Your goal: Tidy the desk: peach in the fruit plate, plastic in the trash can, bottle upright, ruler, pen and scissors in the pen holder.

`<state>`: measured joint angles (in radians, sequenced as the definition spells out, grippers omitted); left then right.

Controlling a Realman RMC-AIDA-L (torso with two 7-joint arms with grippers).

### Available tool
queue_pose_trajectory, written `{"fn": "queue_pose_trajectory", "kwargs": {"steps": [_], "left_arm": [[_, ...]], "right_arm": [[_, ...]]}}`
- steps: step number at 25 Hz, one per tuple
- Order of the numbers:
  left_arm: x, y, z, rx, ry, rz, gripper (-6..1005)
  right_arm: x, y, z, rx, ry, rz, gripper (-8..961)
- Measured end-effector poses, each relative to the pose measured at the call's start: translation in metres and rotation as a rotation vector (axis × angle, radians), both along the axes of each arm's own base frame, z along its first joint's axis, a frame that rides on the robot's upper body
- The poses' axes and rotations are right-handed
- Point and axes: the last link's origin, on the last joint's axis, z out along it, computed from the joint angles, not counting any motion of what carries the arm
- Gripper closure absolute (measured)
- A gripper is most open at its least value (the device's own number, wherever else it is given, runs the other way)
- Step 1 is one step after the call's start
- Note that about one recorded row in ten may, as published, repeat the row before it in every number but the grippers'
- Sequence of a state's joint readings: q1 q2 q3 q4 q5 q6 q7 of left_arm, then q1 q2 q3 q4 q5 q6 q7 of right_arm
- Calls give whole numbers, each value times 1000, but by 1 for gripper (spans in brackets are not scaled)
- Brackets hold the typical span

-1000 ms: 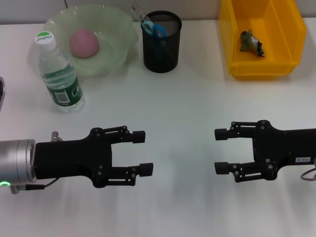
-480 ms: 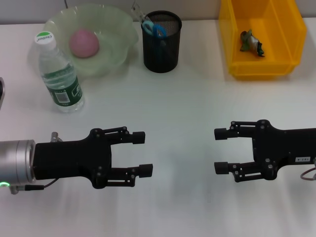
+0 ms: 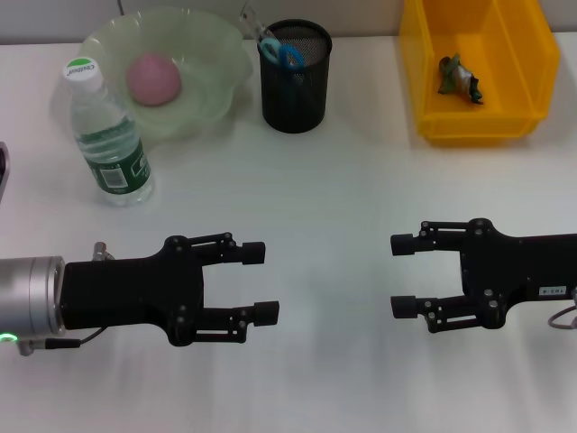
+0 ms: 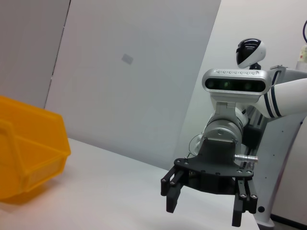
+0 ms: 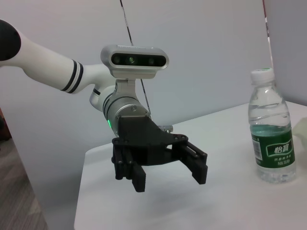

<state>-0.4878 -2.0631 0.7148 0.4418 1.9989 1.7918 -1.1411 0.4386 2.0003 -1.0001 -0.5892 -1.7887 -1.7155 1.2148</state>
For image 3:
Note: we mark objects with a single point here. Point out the clear plastic ruler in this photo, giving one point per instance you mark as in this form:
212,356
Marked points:
252,20

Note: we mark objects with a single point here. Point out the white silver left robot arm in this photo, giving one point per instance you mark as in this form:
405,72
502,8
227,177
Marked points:
27,293

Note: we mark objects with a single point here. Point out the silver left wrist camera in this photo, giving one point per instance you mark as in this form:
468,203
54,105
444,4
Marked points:
4,171

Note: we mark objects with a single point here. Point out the blue teal scissors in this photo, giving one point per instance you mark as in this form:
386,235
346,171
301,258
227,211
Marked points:
281,54

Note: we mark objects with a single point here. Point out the pale green glass fruit plate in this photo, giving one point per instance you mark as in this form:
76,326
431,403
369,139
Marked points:
203,90

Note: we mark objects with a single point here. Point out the green plastic wrapper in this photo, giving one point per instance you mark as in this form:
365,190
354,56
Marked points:
460,79

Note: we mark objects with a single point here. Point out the yellow plastic bin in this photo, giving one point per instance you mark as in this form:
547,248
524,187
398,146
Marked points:
509,113

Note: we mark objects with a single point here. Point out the clear green-label water bottle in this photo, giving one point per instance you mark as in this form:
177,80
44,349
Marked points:
112,158

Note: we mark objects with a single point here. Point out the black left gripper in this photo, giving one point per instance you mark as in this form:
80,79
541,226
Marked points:
130,293

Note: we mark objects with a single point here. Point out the pink peach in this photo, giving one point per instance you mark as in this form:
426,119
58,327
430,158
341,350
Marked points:
153,79

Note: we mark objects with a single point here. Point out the silver connector stub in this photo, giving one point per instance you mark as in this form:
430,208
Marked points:
101,252

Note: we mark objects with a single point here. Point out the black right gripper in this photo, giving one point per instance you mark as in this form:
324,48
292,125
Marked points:
518,270

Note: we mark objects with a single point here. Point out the black mesh pen holder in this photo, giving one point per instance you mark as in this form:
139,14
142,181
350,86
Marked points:
293,104

